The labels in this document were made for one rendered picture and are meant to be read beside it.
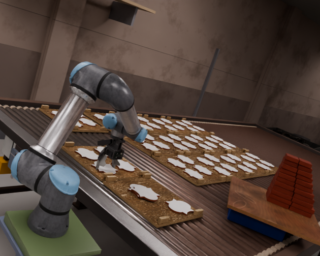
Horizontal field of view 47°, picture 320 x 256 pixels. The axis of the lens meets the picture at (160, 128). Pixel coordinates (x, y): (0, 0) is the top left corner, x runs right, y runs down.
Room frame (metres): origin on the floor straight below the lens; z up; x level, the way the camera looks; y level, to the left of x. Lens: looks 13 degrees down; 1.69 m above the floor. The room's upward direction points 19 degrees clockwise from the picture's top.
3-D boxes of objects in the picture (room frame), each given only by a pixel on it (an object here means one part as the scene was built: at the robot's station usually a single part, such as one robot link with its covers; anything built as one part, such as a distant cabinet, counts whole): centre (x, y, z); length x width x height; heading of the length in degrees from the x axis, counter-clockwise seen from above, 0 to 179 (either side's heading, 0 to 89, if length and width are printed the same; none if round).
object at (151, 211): (1.74, -0.08, 0.93); 0.41 x 0.35 x 0.02; 50
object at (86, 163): (2.01, 0.24, 0.93); 0.41 x 0.35 x 0.02; 49
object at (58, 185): (1.24, 0.28, 1.07); 0.13 x 0.12 x 0.14; 72
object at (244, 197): (1.92, -0.73, 1.03); 0.50 x 0.50 x 0.02; 80
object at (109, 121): (1.77, 0.21, 1.24); 0.11 x 0.11 x 0.08; 72
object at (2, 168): (2.09, 0.84, 0.74); 0.09 x 0.08 x 0.24; 52
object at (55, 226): (1.24, 0.28, 0.95); 0.15 x 0.15 x 0.10
